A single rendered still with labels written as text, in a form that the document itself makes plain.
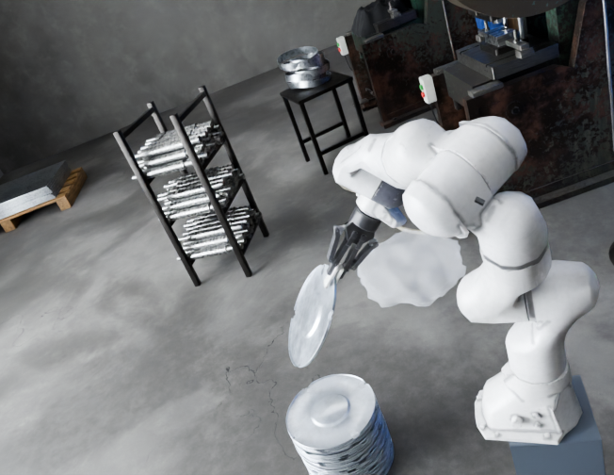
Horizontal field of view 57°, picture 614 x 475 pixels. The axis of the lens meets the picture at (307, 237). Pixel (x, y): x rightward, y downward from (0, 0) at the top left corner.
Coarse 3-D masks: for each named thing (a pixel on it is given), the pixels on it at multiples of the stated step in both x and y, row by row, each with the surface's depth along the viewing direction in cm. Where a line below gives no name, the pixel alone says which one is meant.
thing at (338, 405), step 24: (312, 384) 188; (336, 384) 185; (360, 384) 181; (288, 408) 182; (312, 408) 179; (336, 408) 175; (360, 408) 173; (288, 432) 173; (312, 432) 171; (336, 432) 168; (360, 432) 164
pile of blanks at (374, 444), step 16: (368, 432) 168; (384, 432) 175; (304, 448) 167; (336, 448) 163; (352, 448) 165; (368, 448) 169; (384, 448) 175; (320, 464) 170; (336, 464) 168; (352, 464) 168; (368, 464) 170; (384, 464) 175
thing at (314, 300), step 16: (320, 272) 159; (304, 288) 168; (320, 288) 156; (304, 304) 163; (320, 304) 151; (304, 320) 158; (320, 320) 148; (304, 336) 155; (320, 336) 145; (304, 352) 152
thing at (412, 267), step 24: (408, 240) 250; (432, 240) 246; (456, 240) 250; (360, 264) 253; (384, 264) 241; (408, 264) 237; (432, 264) 234; (456, 264) 239; (384, 288) 238; (408, 288) 231; (432, 288) 231
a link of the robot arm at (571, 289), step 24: (552, 264) 105; (576, 264) 104; (552, 288) 103; (576, 288) 101; (528, 312) 105; (552, 312) 104; (576, 312) 103; (528, 336) 112; (552, 336) 107; (528, 360) 112; (552, 360) 111
